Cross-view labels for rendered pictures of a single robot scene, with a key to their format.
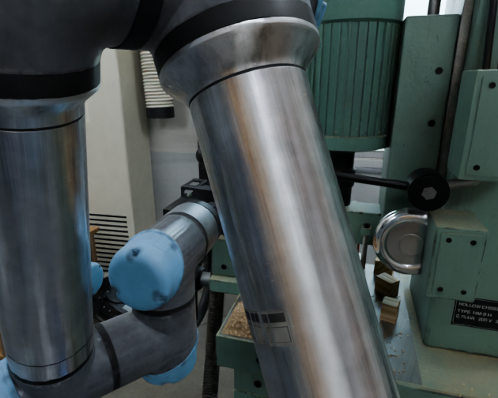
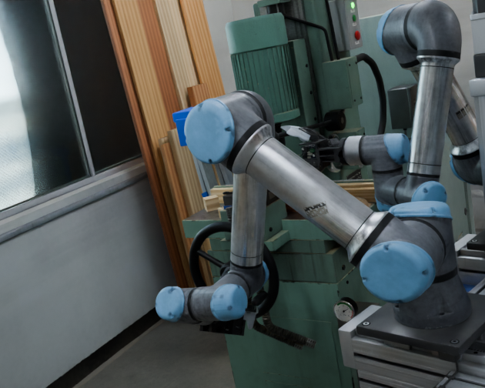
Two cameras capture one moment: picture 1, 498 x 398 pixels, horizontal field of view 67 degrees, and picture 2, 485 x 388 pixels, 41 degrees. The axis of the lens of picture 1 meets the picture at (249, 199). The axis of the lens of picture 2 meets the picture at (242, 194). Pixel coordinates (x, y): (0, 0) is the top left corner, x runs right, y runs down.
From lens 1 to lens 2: 1.73 m
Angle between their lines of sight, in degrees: 68
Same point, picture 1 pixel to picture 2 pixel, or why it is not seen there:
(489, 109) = (351, 75)
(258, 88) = not seen: hidden behind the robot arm
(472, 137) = (350, 88)
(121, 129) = not seen: outside the picture
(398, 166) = (308, 119)
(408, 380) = not seen: hidden behind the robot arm
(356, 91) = (292, 82)
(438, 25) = (301, 44)
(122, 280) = (404, 149)
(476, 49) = (321, 52)
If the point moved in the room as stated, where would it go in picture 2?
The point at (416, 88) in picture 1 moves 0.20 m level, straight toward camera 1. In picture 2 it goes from (303, 75) to (359, 68)
